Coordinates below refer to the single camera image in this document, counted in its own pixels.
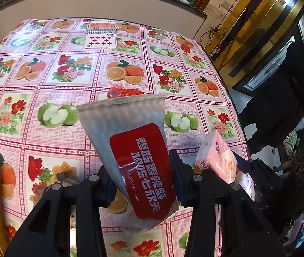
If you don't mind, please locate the pink tissue pack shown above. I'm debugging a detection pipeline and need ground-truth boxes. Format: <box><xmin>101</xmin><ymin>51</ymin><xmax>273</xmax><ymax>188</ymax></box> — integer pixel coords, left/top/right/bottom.
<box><xmin>195</xmin><ymin>130</ymin><xmax>237</xmax><ymax>184</ymax></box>

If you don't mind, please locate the red label wet wipe pack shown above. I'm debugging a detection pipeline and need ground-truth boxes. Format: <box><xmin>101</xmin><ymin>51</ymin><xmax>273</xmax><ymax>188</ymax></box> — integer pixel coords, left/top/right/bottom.
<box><xmin>76</xmin><ymin>94</ymin><xmax>179</xmax><ymax>235</ymax></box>

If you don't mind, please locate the person in black clothes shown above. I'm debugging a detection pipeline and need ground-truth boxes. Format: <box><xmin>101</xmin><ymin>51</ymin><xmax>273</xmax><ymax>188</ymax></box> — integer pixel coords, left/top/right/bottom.
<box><xmin>238</xmin><ymin>42</ymin><xmax>304</xmax><ymax>154</ymax></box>

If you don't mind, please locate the red plastic bag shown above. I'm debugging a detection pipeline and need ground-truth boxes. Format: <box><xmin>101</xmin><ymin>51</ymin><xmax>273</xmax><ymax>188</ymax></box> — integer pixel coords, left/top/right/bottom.
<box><xmin>107</xmin><ymin>84</ymin><xmax>144</xmax><ymax>99</ymax></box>

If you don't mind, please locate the playing cards stack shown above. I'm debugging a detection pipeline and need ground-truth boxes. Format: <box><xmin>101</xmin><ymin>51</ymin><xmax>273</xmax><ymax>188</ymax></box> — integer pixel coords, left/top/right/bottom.
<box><xmin>85</xmin><ymin>20</ymin><xmax>117</xmax><ymax>49</ymax></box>

